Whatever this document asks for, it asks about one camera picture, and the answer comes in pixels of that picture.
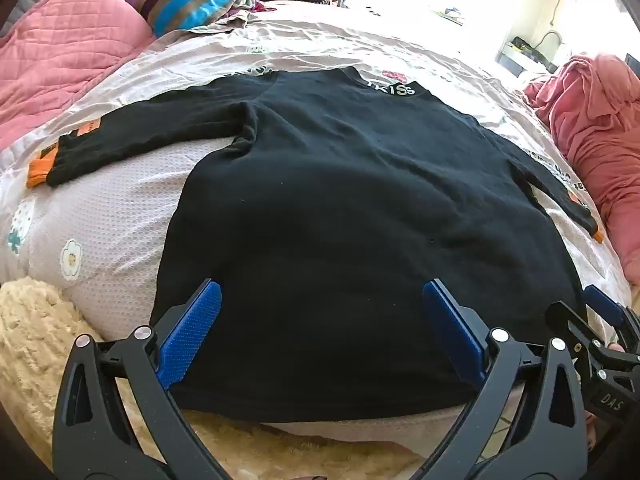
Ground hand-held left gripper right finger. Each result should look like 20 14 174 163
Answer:
422 277 588 480

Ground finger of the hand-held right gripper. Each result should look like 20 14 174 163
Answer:
584 285 640 346
546 300 608 361

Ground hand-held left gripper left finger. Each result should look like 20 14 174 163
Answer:
52 279 231 480

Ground black sweater with orange cuffs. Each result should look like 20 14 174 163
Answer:
27 66 606 423

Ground clothes on window sill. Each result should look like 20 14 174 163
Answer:
429 6 467 25

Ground cream fluffy rug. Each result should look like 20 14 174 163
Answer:
0 277 426 480

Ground pink blanket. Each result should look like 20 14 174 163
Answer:
524 54 640 286

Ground white cabinet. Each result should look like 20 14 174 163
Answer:
497 35 571 78

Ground grey bent pipe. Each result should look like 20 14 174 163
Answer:
537 30 565 52

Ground pink quilted pillow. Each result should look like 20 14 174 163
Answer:
0 0 156 151

